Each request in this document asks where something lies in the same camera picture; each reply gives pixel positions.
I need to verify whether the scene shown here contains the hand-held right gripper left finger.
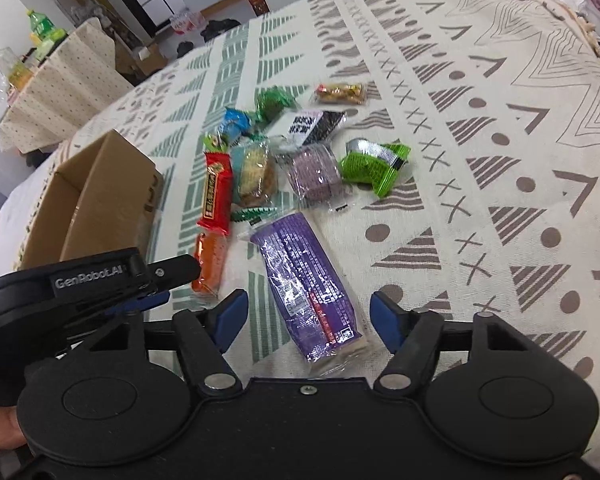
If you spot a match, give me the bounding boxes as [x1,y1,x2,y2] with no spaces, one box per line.
[80,289,249,393]

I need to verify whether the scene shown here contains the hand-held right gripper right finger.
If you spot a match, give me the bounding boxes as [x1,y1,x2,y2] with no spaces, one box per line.
[370,291,536,392]

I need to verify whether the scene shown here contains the small dark green packet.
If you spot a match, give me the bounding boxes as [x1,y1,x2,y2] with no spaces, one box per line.
[230,204,277,226]

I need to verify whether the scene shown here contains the black shoes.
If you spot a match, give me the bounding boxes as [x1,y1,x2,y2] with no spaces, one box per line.
[200,19,239,42]

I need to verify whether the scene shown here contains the dark green candy packet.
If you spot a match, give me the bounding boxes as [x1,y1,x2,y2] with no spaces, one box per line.
[254,86,301,123]

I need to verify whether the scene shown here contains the clear nut bar packet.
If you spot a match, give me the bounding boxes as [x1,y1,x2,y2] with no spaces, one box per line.
[314,81,368,107]

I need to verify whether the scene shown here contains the large purple snack packet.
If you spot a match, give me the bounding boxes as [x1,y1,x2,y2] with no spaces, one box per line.
[250,211,370,378]

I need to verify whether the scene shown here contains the table with dotted cloth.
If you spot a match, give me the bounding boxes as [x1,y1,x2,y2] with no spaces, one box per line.
[0,17,136,153]

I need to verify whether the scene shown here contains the clear biscuit packet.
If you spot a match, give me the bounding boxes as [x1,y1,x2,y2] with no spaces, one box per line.
[229,139,281,211]

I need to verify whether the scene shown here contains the orange sausage packet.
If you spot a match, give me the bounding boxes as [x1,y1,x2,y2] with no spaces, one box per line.
[191,230,228,298]

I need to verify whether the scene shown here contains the black and white snack packet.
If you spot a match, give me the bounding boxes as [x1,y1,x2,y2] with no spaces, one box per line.
[280,107,347,148]

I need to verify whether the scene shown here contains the cardboard box on floor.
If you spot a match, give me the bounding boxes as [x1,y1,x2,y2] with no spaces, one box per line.
[129,41,169,79]

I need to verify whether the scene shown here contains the green plastic bottle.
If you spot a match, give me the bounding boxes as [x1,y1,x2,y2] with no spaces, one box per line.
[27,8,57,42]

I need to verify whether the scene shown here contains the red and white bag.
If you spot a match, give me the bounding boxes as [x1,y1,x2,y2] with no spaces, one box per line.
[169,9,206,36]

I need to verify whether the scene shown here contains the yellow drink bottle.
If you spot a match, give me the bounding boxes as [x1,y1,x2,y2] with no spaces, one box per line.
[7,57,36,87]

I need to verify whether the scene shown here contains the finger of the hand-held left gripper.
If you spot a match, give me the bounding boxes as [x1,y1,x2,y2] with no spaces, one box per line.
[142,254,203,294]
[106,290,171,317]

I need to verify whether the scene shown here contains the blue candy packet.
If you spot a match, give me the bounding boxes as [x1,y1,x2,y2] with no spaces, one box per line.
[219,107,266,143]

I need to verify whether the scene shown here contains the patterned white blanket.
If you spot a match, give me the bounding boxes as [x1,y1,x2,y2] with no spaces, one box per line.
[0,0,600,468]

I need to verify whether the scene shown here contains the light green candy packet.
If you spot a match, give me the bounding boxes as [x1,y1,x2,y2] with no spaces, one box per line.
[201,132,231,154]

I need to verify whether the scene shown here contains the clear packet of purple cake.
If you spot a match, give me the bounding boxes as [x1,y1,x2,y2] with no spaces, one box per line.
[275,142,353,211]

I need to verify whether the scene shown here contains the red snack bar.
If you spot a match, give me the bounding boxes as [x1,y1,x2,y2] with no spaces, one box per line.
[196,150,236,236]

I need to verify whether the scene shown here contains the lime green snack packet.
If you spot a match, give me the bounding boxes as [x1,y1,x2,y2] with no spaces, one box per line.
[340,138,412,198]

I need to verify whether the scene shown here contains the brown cardboard box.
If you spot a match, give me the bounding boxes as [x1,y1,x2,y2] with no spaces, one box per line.
[17,129,165,273]

